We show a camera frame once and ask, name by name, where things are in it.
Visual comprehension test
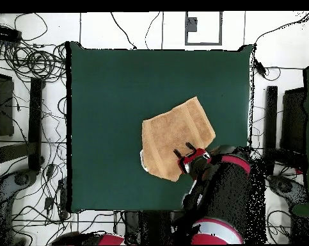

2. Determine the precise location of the tan terry towel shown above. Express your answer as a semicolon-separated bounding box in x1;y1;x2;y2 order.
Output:
139;96;217;183

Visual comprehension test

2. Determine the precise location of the dark green table cloth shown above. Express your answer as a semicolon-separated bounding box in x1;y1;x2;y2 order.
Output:
66;40;255;213

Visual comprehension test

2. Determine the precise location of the grey office chair base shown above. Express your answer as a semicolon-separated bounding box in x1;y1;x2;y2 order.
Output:
267;174;309;206
0;170;38;245

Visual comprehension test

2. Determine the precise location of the black box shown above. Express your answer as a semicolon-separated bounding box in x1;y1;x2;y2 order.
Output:
280;87;308;154
0;72;15;137

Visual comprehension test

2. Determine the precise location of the black power strip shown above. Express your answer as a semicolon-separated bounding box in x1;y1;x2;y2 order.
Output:
0;24;22;43

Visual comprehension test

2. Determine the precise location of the black stand frame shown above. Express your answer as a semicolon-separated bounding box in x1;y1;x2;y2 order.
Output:
262;85;308;176
0;77;45;172

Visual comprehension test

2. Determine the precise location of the black cable with plug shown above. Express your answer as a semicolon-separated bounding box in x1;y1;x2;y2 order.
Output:
109;12;138;50

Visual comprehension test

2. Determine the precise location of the grey floor hatch frame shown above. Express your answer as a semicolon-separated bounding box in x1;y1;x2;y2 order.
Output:
184;11;223;46

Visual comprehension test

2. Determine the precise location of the tangle of black cables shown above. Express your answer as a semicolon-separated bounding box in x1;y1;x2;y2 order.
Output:
0;40;68;83

